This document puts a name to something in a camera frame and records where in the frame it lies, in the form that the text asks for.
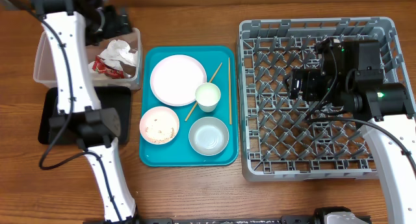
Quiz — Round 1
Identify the white paper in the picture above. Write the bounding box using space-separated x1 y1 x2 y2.
88 40 138 79

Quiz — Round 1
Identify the red snack wrapper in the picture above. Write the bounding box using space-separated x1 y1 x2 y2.
92 56 125 79

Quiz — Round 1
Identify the large white plate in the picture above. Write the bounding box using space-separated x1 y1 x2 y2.
150 55 207 106

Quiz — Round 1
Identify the pink bowl with rice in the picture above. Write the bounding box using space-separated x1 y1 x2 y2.
139 106 179 145

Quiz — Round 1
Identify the white paper cup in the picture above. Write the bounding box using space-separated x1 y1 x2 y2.
195 82 221 112

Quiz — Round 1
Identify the grey-white bowl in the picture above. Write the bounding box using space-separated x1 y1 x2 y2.
188 117 229 156

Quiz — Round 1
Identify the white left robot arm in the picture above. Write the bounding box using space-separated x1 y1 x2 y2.
28 0 140 223

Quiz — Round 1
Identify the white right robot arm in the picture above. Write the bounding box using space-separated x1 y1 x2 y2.
284 38 415 223

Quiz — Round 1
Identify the clear plastic waste bin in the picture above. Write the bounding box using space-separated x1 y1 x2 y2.
33 28 143 90

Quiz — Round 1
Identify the black food waste tray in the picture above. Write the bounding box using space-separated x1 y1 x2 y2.
38 86 131 145

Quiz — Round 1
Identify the grey plastic dish rack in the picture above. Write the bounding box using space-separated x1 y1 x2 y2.
237 17 410 182

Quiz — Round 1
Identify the right wooden chopstick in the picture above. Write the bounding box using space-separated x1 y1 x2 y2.
227 57 232 125

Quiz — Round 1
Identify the wooden chopstick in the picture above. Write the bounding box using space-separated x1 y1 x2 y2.
227 57 232 125
185 62 223 122

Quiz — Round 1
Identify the left wooden chopstick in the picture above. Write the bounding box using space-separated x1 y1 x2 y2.
185 62 223 122

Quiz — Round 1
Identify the teal plastic tray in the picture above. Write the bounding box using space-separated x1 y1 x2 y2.
139 45 239 167

